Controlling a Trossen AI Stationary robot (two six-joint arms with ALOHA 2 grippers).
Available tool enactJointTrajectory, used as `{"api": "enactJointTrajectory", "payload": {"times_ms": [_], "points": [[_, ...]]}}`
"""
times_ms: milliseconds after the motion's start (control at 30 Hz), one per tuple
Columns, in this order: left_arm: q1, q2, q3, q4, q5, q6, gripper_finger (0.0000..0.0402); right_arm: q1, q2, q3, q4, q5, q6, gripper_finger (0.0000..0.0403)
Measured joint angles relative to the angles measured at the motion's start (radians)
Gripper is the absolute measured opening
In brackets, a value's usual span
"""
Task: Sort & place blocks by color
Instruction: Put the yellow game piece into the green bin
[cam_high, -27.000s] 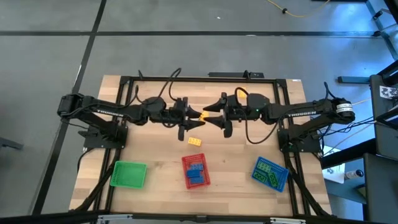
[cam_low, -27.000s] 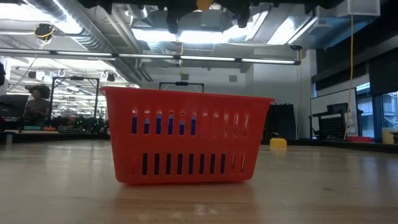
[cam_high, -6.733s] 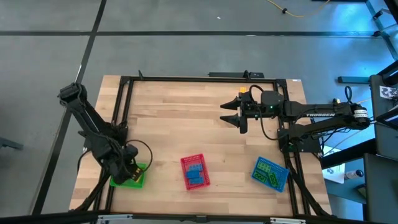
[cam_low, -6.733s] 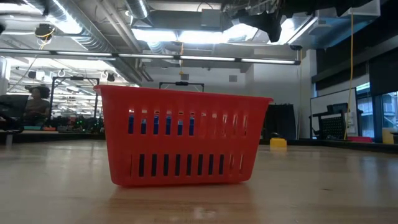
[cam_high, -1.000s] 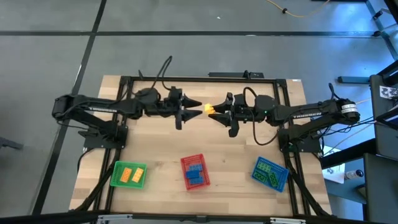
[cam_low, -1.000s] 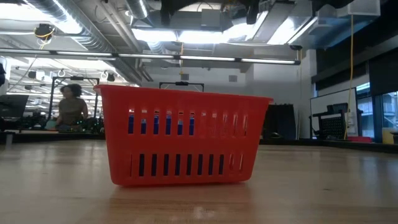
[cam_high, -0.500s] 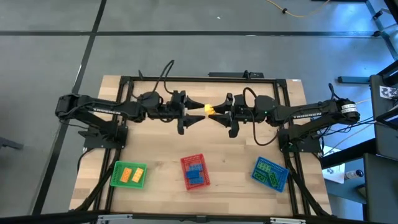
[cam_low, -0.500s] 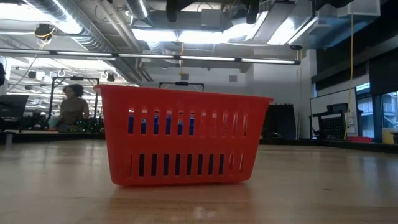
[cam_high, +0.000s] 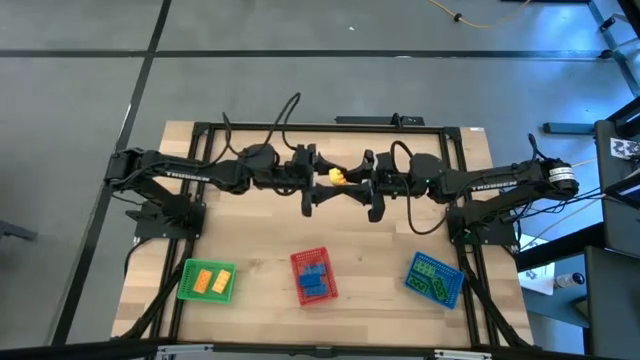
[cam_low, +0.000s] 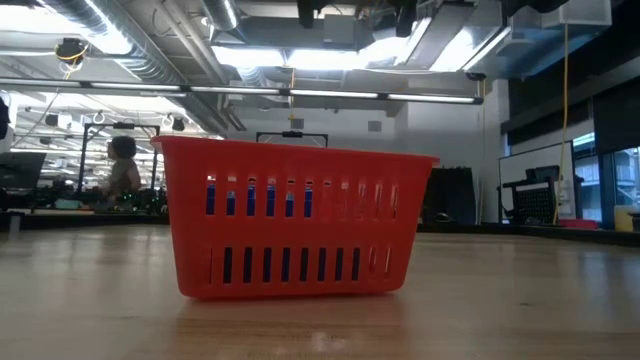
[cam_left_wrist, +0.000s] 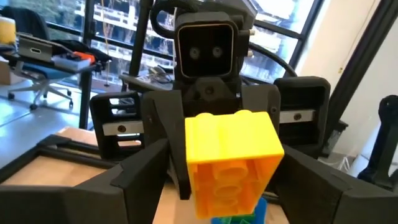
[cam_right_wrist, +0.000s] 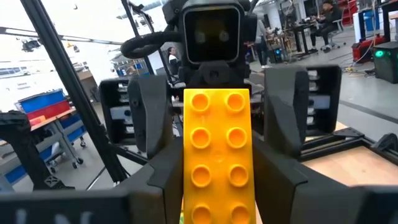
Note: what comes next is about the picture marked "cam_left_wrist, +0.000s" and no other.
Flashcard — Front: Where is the yellow toy building block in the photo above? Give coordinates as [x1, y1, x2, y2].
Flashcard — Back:
[184, 109, 285, 219]

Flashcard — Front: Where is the black rig strut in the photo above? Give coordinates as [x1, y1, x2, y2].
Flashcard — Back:
[128, 0, 154, 77]
[323, 0, 398, 142]

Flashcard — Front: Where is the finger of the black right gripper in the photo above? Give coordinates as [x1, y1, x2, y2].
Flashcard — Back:
[241, 83, 281, 133]
[141, 90, 192, 200]

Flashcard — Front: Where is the white flat box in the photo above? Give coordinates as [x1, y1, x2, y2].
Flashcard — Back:
[51, 54, 91, 71]

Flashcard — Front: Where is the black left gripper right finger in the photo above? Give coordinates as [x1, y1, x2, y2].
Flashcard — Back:
[272, 145, 398, 224]

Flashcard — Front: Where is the yellow plastic container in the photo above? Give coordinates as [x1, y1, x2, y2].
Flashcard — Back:
[0, 17, 17, 45]

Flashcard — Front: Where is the office chair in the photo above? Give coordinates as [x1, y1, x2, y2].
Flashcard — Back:
[2, 6, 82, 111]

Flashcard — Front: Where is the cardboard box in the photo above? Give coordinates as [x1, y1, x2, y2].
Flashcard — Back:
[0, 58, 19, 86]

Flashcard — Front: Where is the black aluminium table frame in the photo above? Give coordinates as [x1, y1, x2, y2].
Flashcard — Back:
[0, 133, 147, 187]

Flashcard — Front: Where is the black equipment stand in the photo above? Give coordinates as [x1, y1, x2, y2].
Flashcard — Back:
[357, 95, 398, 192]

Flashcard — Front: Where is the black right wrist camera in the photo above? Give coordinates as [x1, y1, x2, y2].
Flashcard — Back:
[173, 11, 249, 83]

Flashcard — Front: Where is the black desk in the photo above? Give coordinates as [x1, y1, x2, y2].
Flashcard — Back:
[0, 46, 113, 130]

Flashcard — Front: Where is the grey electronic box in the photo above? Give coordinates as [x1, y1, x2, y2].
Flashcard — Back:
[17, 32, 74, 63]

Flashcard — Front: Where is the grey cluttered desk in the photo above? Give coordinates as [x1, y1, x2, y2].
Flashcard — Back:
[119, 63, 177, 93]

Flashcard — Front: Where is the black cable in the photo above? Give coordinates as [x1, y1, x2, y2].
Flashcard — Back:
[150, 0, 187, 40]
[248, 42, 298, 78]

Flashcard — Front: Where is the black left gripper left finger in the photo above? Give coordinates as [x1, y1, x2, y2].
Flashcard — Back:
[0, 138, 171, 224]

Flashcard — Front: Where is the orange tool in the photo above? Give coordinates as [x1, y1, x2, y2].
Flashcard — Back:
[73, 51, 96, 63]

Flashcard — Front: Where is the green toy building block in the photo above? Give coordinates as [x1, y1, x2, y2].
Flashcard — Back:
[217, 214, 257, 224]

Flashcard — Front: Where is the blue plastic slotted basket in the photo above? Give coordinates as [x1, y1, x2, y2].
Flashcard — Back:
[211, 196, 269, 224]

